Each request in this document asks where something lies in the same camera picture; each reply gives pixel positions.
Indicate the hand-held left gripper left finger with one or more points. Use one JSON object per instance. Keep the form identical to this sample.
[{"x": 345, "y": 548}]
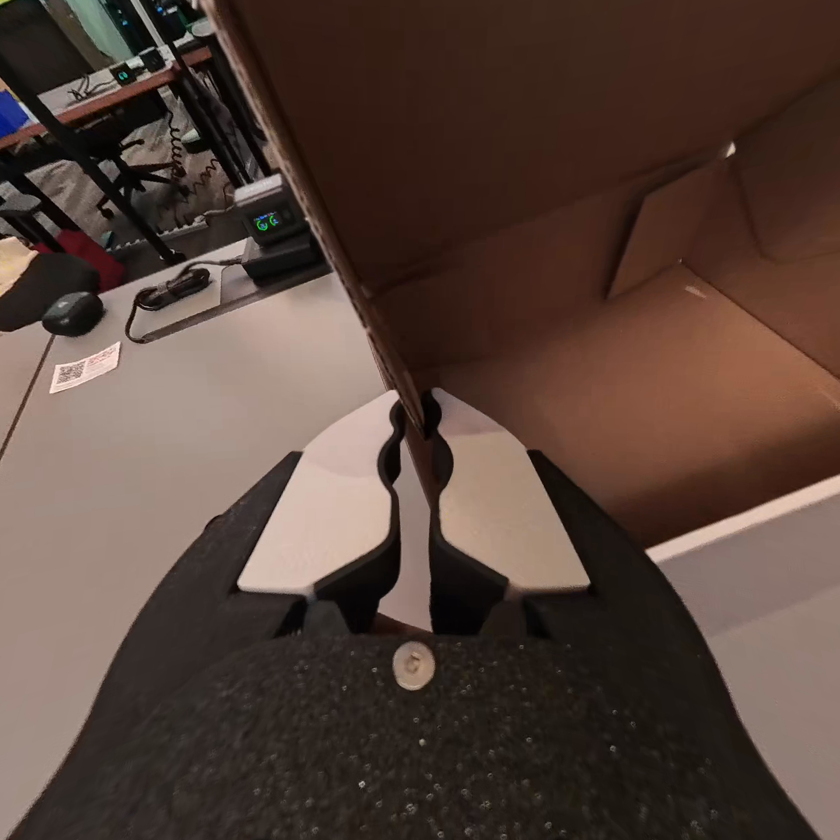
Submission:
[{"x": 315, "y": 518}]

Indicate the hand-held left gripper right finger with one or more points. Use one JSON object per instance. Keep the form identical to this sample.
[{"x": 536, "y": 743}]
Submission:
[{"x": 505, "y": 518}]

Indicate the brown cardboard box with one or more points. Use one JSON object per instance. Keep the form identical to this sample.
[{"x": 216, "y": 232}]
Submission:
[{"x": 525, "y": 131}]

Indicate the black power brick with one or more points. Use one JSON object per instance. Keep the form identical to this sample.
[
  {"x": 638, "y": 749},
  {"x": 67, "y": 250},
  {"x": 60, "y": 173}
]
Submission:
[{"x": 282, "y": 262}]

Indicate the white code sticker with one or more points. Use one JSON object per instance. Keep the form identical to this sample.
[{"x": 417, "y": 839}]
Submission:
[{"x": 85, "y": 367}]

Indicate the grey charger with display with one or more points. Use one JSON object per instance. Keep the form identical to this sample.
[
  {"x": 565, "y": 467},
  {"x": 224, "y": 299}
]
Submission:
[{"x": 272, "y": 223}]

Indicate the black computer mouse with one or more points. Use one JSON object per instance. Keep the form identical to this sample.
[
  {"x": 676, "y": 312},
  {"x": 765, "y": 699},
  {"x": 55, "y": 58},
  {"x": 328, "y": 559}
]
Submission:
[{"x": 72, "y": 313}]

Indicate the red cloth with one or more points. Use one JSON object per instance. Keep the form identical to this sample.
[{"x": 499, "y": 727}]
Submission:
[{"x": 92, "y": 253}]

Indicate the black bag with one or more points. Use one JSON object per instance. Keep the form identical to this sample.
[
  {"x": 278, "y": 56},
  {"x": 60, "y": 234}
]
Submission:
[{"x": 46, "y": 289}]

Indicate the cream cloth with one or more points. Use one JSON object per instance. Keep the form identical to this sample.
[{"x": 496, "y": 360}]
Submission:
[{"x": 14, "y": 262}]

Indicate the black office chair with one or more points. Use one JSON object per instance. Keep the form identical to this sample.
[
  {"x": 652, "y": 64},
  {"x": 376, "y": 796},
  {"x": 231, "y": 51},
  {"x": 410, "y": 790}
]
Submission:
[{"x": 121, "y": 154}]

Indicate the brown wooden desk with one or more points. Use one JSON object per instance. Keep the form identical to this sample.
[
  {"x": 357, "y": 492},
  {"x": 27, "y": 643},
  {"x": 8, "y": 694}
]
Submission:
[{"x": 98, "y": 105}]

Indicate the small black device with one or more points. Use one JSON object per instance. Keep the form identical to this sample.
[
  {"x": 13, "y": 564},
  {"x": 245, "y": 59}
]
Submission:
[{"x": 123, "y": 74}]

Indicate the black metal frame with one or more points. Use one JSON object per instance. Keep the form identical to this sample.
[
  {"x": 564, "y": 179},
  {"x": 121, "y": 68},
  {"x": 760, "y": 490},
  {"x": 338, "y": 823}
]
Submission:
[{"x": 85, "y": 157}]

